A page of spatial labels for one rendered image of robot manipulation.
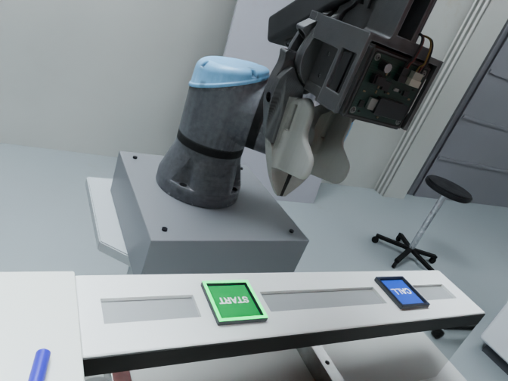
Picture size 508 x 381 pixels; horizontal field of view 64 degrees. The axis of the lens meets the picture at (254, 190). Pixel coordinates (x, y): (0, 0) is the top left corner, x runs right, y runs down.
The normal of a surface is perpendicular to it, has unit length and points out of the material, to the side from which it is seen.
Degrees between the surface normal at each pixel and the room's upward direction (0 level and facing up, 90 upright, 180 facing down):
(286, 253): 90
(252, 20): 82
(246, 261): 90
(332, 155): 87
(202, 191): 73
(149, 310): 0
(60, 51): 90
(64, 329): 0
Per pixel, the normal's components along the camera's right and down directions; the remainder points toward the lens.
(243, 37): 0.45, 0.40
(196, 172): 0.01, 0.14
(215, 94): -0.22, 0.36
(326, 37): -0.85, -0.09
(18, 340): 0.33, -0.85
